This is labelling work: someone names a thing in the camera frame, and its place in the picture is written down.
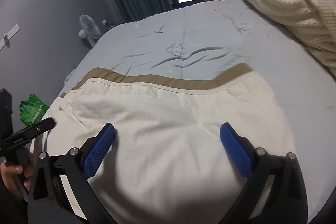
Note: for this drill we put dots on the white standing fan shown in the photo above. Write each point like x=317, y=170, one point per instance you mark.
x=89, y=30

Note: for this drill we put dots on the cream puffer jacket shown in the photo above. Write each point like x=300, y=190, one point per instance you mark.
x=168, y=164

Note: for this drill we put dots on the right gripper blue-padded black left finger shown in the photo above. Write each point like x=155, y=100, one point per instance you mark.
x=48, y=201

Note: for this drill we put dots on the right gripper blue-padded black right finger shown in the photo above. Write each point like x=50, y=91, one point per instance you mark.
x=275, y=190

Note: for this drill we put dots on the green plastic bag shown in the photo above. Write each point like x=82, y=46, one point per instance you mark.
x=32, y=110

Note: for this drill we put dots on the person's left hand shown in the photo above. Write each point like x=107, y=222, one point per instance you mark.
x=9, y=170

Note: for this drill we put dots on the light blue bed sheet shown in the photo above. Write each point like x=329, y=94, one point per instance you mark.
x=201, y=41

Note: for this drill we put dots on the white wall hook strip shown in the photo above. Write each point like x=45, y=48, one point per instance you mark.
x=5, y=39

